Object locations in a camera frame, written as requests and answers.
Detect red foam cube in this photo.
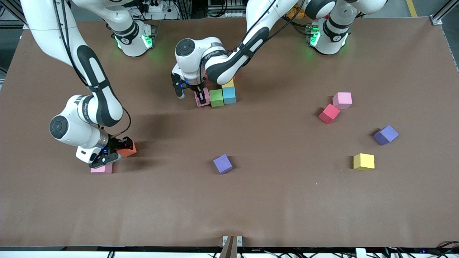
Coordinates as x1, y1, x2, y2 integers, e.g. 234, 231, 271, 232
318, 103, 341, 125

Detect green foam cube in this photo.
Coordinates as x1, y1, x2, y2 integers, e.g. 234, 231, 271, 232
209, 89, 224, 108

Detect white power strip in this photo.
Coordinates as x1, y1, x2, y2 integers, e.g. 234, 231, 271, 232
138, 0, 180, 20

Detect orange fruit net bag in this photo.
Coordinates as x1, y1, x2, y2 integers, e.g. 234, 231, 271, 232
286, 7, 309, 19

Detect pink foam cube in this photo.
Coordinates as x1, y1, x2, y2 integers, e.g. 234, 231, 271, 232
90, 163, 114, 175
332, 92, 353, 110
195, 87, 212, 108

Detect orange foam cube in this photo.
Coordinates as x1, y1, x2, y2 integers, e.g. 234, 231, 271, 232
117, 140, 138, 158

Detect white equipment rack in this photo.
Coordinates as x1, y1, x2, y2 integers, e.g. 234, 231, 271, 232
207, 0, 251, 18

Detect blue foam cube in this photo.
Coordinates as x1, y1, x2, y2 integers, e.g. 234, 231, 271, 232
222, 86, 237, 105

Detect metal table edge bracket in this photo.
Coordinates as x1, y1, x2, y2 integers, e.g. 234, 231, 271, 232
222, 235, 243, 248

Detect purple foam cube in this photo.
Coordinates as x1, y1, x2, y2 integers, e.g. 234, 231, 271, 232
373, 125, 399, 146
213, 154, 233, 175

